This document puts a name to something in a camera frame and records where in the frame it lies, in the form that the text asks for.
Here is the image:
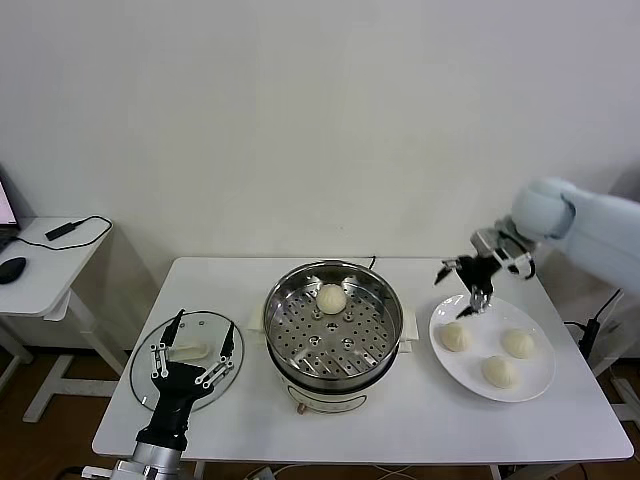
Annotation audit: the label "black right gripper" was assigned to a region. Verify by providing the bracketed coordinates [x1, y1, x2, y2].
[433, 249, 506, 320]

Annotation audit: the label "white stand foot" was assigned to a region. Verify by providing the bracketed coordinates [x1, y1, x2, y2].
[610, 377, 640, 424]

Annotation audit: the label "black dongle with cable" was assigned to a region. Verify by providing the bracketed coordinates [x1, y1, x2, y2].
[13, 214, 114, 250]

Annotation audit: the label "open laptop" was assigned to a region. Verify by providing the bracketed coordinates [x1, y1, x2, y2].
[0, 164, 21, 251]

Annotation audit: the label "black computer mouse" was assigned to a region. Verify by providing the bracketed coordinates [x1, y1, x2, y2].
[0, 256, 27, 285]

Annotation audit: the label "round glass lid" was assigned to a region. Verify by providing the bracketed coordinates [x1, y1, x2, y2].
[129, 310, 246, 414]

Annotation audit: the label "white side table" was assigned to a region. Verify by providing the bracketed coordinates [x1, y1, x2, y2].
[0, 215, 131, 424]

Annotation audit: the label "white round plate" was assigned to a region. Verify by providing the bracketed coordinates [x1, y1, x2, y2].
[428, 294, 557, 403]

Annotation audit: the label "steel perforated steamer pot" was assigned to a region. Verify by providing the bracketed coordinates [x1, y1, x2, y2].
[263, 263, 404, 396]

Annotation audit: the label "black power cable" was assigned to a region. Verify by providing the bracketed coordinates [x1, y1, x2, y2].
[564, 288, 626, 374]

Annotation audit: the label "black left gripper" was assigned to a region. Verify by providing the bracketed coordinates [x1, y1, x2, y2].
[135, 308, 237, 449]

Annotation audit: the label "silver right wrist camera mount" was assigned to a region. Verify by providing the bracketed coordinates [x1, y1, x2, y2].
[472, 225, 534, 276]

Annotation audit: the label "white steamed baozi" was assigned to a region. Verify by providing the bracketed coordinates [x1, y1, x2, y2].
[315, 283, 346, 315]
[439, 321, 474, 353]
[481, 355, 516, 389]
[501, 328, 536, 359]

